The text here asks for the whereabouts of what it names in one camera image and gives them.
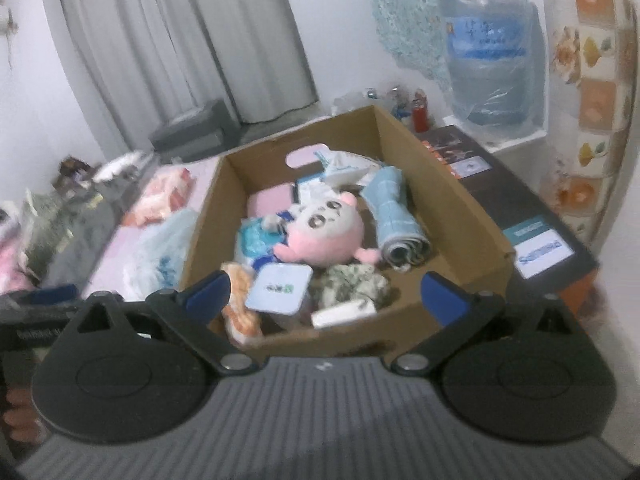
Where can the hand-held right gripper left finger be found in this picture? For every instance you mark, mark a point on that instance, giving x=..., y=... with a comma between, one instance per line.
x=207, y=290

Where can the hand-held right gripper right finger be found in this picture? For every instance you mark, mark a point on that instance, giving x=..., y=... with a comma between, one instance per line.
x=442, y=294

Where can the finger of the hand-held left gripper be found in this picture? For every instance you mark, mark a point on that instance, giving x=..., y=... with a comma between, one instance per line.
x=55, y=293

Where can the orange striped white plush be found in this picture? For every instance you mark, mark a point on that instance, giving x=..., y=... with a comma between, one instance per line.
x=240, y=310

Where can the pale green floral cloth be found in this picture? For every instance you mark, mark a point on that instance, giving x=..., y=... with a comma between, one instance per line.
x=350, y=280

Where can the light blue checked towel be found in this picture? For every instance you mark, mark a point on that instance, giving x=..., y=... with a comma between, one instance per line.
x=395, y=210

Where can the cardboard box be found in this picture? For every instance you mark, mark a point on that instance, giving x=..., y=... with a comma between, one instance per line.
x=450, y=195

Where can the pink round plush toy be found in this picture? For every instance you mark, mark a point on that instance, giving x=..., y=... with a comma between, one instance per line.
x=325, y=240

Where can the person's left hand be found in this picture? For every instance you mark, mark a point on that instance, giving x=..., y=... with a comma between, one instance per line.
x=14, y=416

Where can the translucent plastic bag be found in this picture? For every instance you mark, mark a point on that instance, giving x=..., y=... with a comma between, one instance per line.
x=160, y=255

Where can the dark grey duck-print quilt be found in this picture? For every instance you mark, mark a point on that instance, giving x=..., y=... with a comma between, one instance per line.
x=80, y=240

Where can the pink printed bedsheet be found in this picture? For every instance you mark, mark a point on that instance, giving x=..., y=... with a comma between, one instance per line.
x=107, y=262

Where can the blue white tissue pack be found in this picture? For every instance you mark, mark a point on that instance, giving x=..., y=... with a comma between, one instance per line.
x=255, y=245

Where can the light blue square packet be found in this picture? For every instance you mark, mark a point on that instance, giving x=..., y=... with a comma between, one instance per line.
x=277, y=287

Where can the small white box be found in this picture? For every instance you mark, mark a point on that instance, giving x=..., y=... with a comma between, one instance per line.
x=340, y=314

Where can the pink folded cloth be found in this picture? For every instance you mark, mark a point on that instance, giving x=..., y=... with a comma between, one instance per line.
x=270, y=202

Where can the black printed carton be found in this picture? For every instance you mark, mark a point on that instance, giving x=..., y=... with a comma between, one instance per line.
x=500, y=185

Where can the grey storage box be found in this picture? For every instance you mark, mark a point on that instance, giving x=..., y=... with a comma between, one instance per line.
x=195, y=130

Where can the white blue wipes pack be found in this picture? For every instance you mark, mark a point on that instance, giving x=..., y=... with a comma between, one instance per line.
x=345, y=165

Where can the white shelf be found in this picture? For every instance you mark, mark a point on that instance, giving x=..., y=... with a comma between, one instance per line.
x=515, y=141

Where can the red bottle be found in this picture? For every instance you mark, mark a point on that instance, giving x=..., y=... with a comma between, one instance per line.
x=421, y=115

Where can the large blue water jug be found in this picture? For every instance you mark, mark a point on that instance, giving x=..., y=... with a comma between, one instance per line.
x=490, y=60

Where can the floral patterned cover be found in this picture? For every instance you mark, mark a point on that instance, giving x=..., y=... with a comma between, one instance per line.
x=595, y=110

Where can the grey curtain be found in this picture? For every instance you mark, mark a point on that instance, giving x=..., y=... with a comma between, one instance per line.
x=175, y=35

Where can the teal patterned cloth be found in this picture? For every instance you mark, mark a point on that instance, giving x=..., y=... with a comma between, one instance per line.
x=405, y=10

